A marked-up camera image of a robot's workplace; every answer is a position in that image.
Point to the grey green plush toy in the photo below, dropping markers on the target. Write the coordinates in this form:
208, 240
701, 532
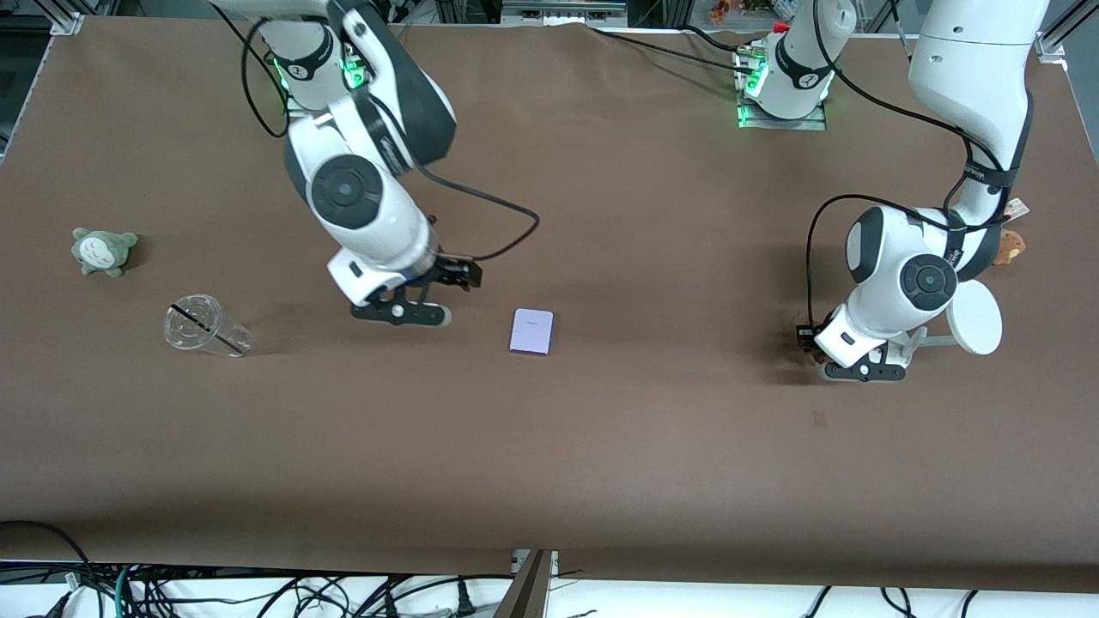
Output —
101, 253

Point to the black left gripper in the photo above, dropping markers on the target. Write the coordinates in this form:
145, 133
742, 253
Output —
808, 336

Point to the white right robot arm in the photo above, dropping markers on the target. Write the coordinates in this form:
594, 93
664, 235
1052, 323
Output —
352, 189

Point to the small white card box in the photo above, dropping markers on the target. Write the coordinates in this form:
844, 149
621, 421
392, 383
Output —
531, 332

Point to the black drinking straw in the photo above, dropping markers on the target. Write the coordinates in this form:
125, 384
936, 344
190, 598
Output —
206, 329

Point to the silver metal rail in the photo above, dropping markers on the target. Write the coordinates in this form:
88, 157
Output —
562, 10

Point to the white round desk lamp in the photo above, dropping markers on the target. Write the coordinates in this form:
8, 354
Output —
974, 318

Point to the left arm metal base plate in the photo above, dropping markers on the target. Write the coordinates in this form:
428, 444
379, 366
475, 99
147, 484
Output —
811, 124

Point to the grey metal post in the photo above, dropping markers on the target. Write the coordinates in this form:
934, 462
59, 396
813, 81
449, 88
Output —
528, 588

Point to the brown table cover sheet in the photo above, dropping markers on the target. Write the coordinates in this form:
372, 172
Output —
549, 472

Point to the clear plastic cup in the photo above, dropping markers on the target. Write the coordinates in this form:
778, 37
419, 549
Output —
185, 335

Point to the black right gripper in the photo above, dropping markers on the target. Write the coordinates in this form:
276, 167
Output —
450, 271

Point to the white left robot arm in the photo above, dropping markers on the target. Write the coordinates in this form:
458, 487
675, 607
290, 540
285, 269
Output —
910, 275

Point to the aluminium frame corner bracket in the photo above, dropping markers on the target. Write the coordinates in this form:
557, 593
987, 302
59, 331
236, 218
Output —
69, 23
1052, 47

